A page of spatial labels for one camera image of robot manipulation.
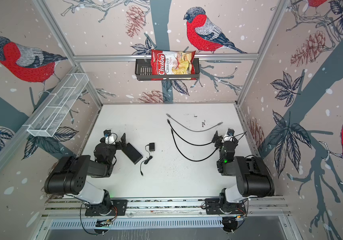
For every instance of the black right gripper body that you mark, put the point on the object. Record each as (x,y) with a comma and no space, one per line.
(218,140)

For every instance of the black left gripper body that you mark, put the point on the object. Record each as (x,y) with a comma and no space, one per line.
(122,143)

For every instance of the black network switch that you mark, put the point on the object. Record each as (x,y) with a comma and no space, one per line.
(132,153)

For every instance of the black power adapter with cable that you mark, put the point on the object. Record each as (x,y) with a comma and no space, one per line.
(149,149)

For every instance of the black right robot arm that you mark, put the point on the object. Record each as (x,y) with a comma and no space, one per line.
(253,179)

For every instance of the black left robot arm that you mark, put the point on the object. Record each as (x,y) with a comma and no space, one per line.
(69,178)

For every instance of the red cassava chips bag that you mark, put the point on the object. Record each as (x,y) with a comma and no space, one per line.
(181,62)

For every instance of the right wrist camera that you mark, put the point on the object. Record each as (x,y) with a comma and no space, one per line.
(229,136)

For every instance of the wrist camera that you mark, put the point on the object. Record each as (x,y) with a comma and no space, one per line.
(229,136)
(108,136)

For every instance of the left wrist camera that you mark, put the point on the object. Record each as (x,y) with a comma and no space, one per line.
(108,136)

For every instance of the white mesh wall shelf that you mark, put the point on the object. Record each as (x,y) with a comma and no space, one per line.
(60,102)

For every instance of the black wire wall basket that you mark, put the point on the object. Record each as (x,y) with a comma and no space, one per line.
(144,72)

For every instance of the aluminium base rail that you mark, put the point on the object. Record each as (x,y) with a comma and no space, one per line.
(171,207)

